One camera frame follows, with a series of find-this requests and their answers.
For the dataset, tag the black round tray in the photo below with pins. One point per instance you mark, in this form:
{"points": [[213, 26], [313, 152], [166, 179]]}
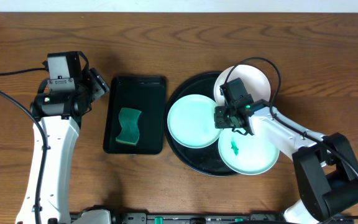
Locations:
{"points": [[205, 160]]}

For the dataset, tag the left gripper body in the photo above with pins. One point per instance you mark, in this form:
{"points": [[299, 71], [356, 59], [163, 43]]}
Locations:
{"points": [[97, 83]]}

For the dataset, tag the white plate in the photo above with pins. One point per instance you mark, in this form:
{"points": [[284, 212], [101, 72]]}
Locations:
{"points": [[254, 80]]}

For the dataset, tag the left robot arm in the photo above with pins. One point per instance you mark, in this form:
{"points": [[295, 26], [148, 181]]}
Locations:
{"points": [[58, 115]]}

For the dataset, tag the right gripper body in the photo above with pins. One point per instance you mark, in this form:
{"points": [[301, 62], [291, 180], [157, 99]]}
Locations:
{"points": [[224, 118]]}

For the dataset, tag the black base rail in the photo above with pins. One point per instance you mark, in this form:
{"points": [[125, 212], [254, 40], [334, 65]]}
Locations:
{"points": [[143, 218]]}

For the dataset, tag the black rectangular tray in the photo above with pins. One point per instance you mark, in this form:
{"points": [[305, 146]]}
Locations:
{"points": [[147, 94]]}

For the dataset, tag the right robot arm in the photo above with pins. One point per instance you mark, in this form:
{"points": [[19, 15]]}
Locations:
{"points": [[326, 167]]}

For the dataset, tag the green sponge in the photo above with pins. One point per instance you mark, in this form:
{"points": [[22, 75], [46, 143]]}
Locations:
{"points": [[129, 122]]}

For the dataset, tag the light green plate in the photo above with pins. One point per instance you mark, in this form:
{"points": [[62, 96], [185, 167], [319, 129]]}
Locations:
{"points": [[191, 123], [248, 155]]}

